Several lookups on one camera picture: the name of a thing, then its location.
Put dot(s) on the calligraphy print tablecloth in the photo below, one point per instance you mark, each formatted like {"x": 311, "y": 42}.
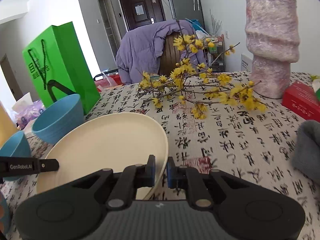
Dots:
{"x": 254, "y": 146}

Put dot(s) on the purple jacket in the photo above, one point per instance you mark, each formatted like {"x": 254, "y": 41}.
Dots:
{"x": 141, "y": 50}

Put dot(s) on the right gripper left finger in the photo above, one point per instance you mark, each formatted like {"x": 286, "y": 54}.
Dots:
{"x": 129, "y": 181}

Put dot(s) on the green white carton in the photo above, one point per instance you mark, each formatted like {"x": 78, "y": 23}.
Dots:
{"x": 315, "y": 83}

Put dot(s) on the yellow blossom branch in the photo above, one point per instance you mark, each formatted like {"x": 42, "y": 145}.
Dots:
{"x": 197, "y": 84}

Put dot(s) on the wooden chair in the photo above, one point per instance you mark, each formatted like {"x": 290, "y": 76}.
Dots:
{"x": 170, "y": 55}

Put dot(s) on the dark entrance door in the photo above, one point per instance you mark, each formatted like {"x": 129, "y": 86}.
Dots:
{"x": 138, "y": 13}

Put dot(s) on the red box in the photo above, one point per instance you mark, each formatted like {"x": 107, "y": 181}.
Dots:
{"x": 301, "y": 99}

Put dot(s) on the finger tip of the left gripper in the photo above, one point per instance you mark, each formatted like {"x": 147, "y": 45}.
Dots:
{"x": 48, "y": 165}

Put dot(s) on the cream plate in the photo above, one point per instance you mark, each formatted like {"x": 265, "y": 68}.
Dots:
{"x": 112, "y": 141}

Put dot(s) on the green paper shopping bag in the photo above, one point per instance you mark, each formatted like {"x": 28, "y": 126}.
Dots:
{"x": 57, "y": 67}

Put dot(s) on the purple textured vase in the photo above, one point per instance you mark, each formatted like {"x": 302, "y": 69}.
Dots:
{"x": 273, "y": 39}

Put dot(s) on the grey purple cloth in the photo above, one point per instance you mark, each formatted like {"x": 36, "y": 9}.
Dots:
{"x": 306, "y": 157}

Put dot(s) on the blue bowl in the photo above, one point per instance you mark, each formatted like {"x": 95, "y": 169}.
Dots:
{"x": 16, "y": 146}
{"x": 59, "y": 119}

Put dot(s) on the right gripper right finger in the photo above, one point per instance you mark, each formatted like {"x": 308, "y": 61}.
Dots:
{"x": 190, "y": 180}

